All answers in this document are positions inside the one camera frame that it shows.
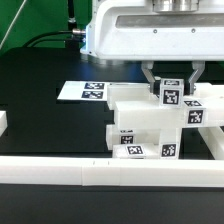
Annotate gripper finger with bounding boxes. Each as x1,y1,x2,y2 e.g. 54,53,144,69
141,61,160,95
184,61,205,95

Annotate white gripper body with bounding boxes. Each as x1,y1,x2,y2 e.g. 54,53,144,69
84,0,224,61

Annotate white chair back frame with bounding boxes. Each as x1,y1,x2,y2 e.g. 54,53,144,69
107,83,224,130

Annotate white chair seat part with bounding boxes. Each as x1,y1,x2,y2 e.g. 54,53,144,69
141,128,182,159

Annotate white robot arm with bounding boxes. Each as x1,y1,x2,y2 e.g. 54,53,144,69
81,0,224,87

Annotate white right fence bar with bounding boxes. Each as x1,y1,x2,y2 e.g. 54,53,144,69
198,127,224,161

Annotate white fence bar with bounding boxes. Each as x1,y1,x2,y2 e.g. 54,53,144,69
0,156,224,187
198,127,224,161
0,111,7,137

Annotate white left fence bar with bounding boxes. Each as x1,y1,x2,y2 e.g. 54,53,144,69
0,111,7,137

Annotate white front fence bar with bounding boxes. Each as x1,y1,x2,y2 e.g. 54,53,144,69
0,156,224,187

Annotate black cable with connector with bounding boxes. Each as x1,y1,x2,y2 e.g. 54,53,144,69
22,29,87,48

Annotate black vertical post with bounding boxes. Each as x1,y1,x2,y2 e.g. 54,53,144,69
67,0,76,24

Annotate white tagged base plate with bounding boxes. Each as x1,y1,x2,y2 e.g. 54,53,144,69
58,81,109,101

